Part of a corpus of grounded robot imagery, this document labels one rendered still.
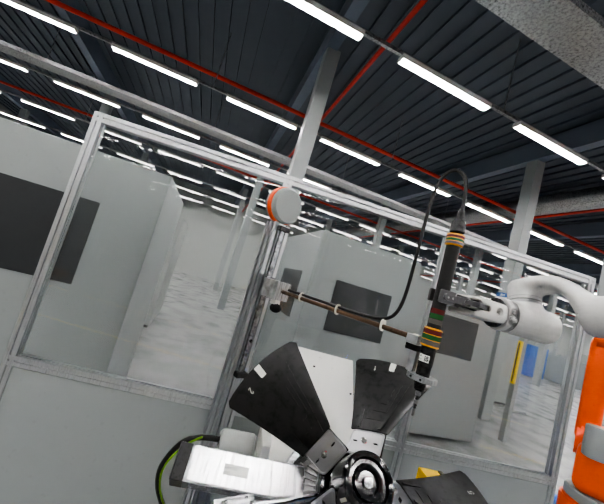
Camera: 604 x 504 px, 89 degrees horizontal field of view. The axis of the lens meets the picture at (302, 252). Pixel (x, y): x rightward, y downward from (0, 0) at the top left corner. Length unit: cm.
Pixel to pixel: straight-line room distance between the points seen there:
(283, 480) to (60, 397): 105
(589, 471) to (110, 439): 423
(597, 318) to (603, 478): 382
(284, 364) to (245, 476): 27
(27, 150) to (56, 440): 170
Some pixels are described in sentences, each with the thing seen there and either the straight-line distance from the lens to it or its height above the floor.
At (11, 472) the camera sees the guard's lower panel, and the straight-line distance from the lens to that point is 187.
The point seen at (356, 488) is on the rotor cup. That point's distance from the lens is 82.
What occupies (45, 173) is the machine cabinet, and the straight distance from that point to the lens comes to 257.
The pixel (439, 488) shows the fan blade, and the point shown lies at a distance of 103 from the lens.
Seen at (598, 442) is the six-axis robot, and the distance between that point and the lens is 454.
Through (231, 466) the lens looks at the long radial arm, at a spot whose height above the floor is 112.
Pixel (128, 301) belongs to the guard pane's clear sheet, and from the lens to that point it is 152.
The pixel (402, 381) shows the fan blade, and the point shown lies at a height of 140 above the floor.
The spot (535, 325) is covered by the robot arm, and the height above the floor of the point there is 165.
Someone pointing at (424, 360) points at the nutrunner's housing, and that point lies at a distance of 83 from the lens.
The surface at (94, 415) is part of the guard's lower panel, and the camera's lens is 166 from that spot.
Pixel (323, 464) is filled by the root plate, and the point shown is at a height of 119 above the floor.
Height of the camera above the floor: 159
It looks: 5 degrees up
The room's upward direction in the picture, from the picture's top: 16 degrees clockwise
